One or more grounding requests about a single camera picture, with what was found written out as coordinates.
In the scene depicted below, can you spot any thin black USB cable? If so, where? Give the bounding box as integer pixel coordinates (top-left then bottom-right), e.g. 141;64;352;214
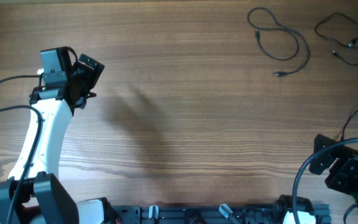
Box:
314;12;358;67

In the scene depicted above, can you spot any thick black USB cable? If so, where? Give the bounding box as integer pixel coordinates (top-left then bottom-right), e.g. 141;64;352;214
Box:
247;7;311;77

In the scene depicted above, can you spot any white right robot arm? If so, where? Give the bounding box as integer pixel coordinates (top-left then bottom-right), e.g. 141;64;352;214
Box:
290;134;358;223

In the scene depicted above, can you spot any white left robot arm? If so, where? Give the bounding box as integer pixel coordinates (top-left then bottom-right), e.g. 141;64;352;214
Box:
0;47;122;223

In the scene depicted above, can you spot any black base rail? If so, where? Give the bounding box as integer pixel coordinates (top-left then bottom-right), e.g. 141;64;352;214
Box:
107;203;332;224

